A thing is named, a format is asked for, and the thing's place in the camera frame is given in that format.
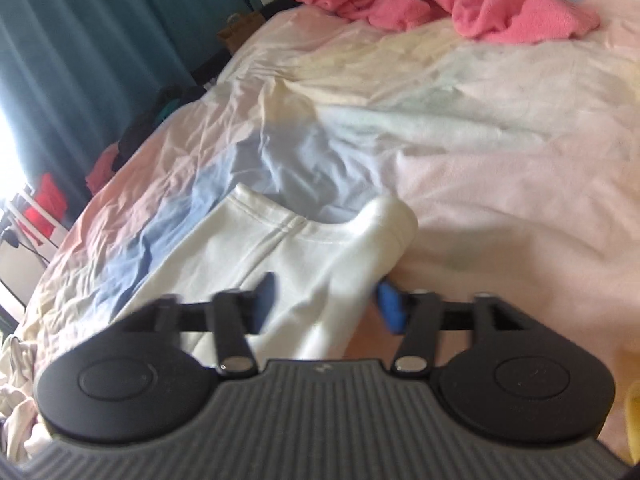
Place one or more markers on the teal curtain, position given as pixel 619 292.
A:
pixel 100 50

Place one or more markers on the pink fleece blanket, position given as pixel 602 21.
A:
pixel 450 0

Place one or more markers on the white drying rack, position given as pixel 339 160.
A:
pixel 30 215

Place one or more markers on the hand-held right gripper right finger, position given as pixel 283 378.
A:
pixel 391 310

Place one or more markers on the pastel rainbow bed sheet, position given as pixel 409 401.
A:
pixel 450 135

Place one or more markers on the white garment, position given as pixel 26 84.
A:
pixel 295 280

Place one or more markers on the pile of white clothes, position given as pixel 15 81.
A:
pixel 15 400

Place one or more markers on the yellow object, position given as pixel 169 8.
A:
pixel 633 420

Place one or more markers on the brown bag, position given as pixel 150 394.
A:
pixel 240 30

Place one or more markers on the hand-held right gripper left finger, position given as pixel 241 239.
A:
pixel 265 296

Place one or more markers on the pile of dark clothes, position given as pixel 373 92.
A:
pixel 150 120

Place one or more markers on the red cloth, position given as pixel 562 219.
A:
pixel 49 205

